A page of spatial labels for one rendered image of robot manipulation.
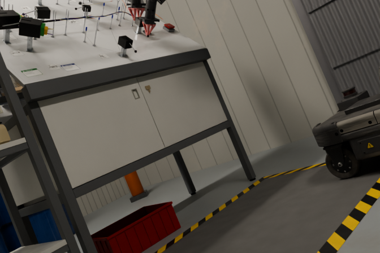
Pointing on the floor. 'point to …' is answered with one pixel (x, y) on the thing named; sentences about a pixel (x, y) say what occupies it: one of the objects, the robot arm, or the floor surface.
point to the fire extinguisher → (135, 187)
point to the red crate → (137, 230)
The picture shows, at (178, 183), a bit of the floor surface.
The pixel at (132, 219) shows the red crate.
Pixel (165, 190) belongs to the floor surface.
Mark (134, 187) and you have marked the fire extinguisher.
